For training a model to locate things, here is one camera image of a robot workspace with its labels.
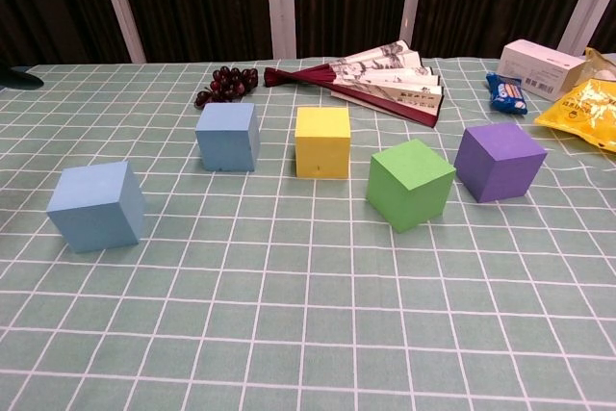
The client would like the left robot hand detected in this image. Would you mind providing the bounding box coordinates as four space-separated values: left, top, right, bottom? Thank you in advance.
0 64 45 90

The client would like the yellow foam cube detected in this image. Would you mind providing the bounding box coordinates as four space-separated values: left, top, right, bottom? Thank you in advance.
294 106 351 179

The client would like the green foam cube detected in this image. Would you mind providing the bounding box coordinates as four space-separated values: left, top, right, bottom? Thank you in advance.
365 139 457 233

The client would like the purple foam cube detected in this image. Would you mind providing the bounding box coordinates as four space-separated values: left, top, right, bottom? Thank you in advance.
453 122 549 204

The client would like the light blue foam cube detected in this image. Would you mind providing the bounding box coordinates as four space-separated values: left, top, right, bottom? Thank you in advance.
46 161 146 254
194 102 262 173

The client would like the dark red grape bunch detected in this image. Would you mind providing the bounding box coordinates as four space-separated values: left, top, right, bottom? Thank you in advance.
193 65 259 109

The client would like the painted paper folding fan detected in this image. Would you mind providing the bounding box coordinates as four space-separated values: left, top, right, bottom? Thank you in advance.
263 39 445 129

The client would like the green checkered tablecloth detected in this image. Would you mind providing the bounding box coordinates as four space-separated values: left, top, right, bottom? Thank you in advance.
0 52 616 411

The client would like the blue cookie packet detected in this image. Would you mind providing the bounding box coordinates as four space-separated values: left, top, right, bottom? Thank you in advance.
484 71 529 117

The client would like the white cardboard box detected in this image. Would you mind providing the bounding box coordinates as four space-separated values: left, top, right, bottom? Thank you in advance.
497 39 587 102

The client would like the yellow snack bag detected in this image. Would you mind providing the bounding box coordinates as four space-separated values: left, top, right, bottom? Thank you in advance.
533 47 616 153

